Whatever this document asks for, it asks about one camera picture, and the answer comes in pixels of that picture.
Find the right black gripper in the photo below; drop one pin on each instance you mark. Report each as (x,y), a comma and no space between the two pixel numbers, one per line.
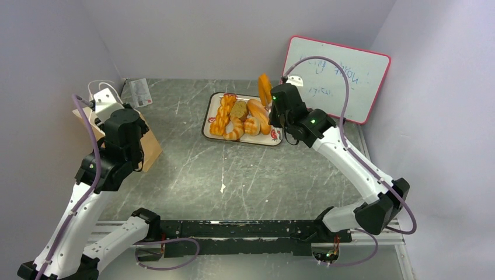
(273,119)

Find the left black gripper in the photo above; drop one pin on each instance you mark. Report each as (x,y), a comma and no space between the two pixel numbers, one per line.
(143,128)

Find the long orange fake baguette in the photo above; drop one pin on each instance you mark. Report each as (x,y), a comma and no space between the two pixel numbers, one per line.
(257,109)

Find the brown paper bag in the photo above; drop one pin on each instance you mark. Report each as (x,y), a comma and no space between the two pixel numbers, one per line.
(149,142)

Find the round orange fake bun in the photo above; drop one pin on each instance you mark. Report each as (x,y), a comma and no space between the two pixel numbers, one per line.
(252,126)

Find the curved croissant fake bread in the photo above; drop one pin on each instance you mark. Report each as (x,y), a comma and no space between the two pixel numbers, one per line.
(237,131)

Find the braided orange fake bread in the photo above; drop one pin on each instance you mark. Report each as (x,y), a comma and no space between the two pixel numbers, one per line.
(218,127)

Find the strawberry pattern tray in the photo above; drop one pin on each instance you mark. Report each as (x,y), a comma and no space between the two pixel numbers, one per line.
(274,138)

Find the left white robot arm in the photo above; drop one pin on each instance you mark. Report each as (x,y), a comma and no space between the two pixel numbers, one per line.
(66,255)

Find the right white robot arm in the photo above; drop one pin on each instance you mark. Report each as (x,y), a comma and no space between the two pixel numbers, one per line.
(382,196)

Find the pink framed whiteboard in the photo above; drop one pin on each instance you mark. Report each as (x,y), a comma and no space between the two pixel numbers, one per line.
(337,79)

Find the clear plastic wrapper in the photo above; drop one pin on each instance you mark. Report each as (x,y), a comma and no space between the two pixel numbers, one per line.
(140,93)

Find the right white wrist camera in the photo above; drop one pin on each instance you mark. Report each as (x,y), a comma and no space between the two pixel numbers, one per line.
(295,80)

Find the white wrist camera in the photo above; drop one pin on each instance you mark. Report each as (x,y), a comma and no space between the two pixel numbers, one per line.
(295,80)
(106,104)

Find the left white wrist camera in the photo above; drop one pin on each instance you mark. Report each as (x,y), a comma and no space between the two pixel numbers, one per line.
(106,104)

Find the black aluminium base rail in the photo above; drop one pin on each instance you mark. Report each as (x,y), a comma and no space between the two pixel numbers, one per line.
(175,238)

